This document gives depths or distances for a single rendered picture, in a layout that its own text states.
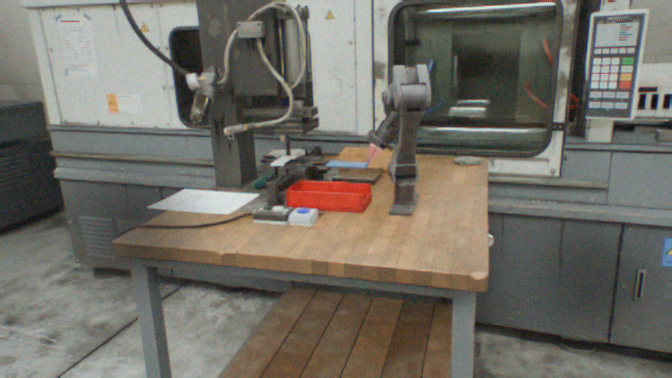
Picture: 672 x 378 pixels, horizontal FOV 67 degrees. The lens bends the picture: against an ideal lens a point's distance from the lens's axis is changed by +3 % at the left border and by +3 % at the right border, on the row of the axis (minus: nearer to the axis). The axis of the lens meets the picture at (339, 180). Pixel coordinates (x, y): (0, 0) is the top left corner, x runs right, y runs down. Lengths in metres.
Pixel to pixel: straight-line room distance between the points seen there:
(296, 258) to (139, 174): 1.92
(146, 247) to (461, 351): 0.85
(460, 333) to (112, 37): 2.38
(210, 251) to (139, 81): 1.75
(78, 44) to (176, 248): 1.98
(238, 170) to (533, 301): 1.45
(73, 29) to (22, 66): 3.68
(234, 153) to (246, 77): 0.28
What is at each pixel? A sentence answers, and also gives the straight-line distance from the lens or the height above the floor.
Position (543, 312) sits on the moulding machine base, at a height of 0.19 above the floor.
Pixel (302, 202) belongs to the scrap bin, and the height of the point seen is 0.92.
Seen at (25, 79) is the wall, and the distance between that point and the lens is 6.84.
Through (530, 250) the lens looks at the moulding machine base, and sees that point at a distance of 2.38.
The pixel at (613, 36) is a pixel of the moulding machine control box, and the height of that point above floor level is 1.38.
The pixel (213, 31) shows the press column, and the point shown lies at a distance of 1.81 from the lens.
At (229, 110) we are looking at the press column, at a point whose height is 1.18.
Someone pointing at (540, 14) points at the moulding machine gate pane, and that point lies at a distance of 2.19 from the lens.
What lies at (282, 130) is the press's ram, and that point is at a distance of 1.69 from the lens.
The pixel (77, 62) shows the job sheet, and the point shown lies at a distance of 3.21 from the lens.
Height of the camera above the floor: 1.41
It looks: 16 degrees down
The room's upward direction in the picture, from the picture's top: 2 degrees counter-clockwise
